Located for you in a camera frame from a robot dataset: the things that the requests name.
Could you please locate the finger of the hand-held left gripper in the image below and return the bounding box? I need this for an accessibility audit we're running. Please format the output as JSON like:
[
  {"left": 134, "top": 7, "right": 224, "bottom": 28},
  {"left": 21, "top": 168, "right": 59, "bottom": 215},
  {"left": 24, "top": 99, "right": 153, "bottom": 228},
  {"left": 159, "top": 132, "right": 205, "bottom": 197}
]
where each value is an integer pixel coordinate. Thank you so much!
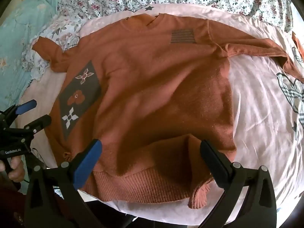
[
  {"left": 14, "top": 114, "right": 52, "bottom": 136},
  {"left": 0, "top": 100, "right": 37, "bottom": 124}
]

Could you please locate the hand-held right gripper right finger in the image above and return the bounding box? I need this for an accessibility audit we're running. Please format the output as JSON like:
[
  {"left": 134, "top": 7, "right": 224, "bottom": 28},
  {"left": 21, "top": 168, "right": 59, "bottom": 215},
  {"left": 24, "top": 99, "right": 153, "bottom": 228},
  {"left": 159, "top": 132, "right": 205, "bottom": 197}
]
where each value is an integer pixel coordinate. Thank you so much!
[{"left": 197, "top": 140, "right": 277, "bottom": 228}]

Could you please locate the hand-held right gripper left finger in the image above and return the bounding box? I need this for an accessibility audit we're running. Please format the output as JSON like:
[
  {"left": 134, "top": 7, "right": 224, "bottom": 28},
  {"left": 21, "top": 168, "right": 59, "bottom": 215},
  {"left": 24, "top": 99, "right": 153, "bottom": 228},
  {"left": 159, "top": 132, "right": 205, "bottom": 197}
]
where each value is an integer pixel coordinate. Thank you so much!
[{"left": 24, "top": 139, "right": 103, "bottom": 228}]

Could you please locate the orange knit sweater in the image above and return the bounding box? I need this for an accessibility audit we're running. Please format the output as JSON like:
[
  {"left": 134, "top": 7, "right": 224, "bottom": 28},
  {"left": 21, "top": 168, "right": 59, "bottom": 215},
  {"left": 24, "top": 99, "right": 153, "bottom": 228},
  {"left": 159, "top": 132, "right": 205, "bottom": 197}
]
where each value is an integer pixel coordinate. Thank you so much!
[{"left": 32, "top": 13, "right": 304, "bottom": 210}]

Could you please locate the person's left hand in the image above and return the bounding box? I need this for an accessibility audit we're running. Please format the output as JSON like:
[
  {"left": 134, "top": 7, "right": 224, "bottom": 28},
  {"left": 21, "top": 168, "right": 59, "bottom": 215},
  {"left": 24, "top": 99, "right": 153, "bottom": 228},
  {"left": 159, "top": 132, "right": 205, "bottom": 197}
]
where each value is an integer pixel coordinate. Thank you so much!
[{"left": 0, "top": 157, "right": 25, "bottom": 183}]

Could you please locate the person's dark red clothing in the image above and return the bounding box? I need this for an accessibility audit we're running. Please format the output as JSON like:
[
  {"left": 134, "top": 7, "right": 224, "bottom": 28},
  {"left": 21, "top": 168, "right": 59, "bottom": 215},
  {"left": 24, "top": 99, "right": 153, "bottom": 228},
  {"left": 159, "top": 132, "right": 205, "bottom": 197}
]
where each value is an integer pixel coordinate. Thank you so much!
[{"left": 0, "top": 174, "right": 31, "bottom": 228}]

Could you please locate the pink blanket with plaid hearts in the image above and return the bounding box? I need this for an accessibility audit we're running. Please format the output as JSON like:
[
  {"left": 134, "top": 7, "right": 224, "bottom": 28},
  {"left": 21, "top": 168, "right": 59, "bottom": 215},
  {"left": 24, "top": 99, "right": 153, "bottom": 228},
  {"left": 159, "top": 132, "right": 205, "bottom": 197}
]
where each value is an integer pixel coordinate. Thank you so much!
[{"left": 18, "top": 3, "right": 304, "bottom": 226}]

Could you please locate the teal floral bedsheet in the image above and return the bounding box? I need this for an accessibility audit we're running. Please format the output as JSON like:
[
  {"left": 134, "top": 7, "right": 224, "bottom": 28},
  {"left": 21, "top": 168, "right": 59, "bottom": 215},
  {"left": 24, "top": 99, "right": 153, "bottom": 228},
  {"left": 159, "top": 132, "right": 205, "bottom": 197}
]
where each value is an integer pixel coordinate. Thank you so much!
[{"left": 0, "top": 0, "right": 63, "bottom": 114}]

